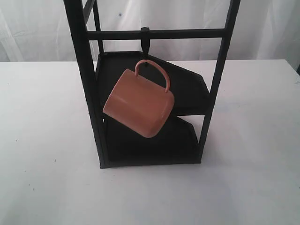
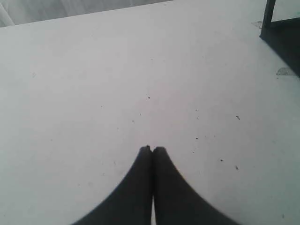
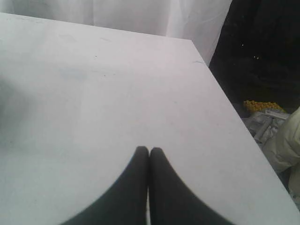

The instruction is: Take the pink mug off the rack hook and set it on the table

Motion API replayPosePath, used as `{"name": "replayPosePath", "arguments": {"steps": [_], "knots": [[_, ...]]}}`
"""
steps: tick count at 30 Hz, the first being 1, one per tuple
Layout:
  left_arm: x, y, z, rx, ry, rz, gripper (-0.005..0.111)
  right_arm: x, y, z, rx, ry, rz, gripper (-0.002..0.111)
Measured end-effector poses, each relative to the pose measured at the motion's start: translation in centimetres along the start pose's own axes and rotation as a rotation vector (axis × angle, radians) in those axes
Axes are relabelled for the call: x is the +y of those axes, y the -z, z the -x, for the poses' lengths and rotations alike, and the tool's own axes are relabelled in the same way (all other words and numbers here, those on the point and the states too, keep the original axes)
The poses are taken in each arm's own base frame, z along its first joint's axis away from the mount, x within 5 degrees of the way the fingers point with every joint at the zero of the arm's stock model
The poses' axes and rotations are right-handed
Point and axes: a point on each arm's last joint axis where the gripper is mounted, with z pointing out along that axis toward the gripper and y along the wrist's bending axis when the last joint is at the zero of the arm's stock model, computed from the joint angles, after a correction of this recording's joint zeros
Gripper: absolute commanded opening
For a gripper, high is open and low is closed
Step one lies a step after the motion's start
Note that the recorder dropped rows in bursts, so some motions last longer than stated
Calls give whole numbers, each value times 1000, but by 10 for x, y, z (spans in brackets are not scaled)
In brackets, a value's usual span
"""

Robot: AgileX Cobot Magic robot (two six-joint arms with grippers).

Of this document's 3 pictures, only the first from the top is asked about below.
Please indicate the black metal shelf rack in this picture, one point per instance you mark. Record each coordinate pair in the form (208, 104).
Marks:
(102, 56)

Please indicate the terracotta orange mug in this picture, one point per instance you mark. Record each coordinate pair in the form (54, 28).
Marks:
(140, 104)

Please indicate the black plastic hook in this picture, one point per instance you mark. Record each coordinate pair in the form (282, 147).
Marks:
(145, 41)

